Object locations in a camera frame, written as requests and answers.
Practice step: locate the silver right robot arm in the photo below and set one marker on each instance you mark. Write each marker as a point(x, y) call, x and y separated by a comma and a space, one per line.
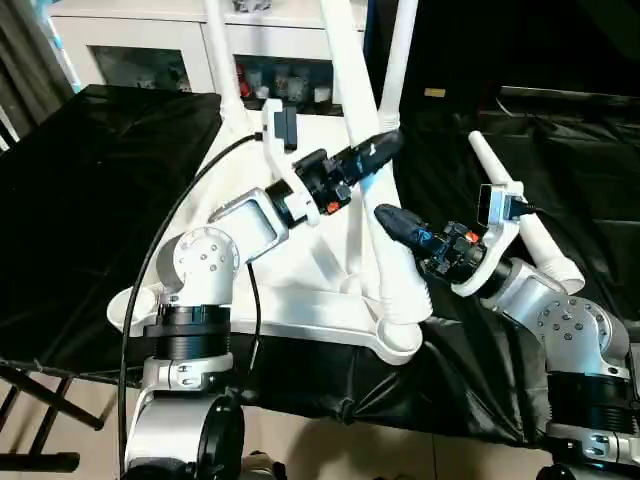
point(565, 320)

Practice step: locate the small tan label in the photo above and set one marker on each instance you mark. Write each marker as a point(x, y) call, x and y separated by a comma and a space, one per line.
point(434, 92)

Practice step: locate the white plastic table top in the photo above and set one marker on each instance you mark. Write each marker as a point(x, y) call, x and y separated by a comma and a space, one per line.
point(310, 310)

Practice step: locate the white plastic table leg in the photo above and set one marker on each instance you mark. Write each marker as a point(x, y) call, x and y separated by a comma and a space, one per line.
point(530, 225)
point(355, 90)
point(397, 60)
point(222, 65)

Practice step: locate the black metal stand leg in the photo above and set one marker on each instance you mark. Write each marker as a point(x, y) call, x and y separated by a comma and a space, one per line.
point(45, 410)

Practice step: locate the dark metal rail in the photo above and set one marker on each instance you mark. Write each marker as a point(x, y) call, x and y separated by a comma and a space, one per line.
point(570, 97)

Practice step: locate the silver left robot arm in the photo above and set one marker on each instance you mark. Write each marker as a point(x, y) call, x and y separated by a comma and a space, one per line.
point(210, 260)

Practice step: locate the black cloth mat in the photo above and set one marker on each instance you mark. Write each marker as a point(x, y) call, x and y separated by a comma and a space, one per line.
point(100, 200)

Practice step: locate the dark crumpled bag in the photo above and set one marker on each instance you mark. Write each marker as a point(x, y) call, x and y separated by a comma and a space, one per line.
point(252, 5)

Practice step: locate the dark round robot part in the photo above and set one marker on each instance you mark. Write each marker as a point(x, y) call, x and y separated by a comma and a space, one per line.
point(265, 465)

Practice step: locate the grey curtain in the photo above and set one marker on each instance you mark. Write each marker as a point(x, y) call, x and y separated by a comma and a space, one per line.
point(30, 65)

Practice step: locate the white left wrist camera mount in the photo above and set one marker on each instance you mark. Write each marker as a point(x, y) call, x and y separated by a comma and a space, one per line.
point(280, 150)

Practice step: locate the red bottle in cabinet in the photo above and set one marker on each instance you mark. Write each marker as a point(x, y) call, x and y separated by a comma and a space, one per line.
point(244, 86)

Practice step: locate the white cabinet with glass doors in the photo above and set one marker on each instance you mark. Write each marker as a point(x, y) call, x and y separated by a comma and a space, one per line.
point(150, 40)

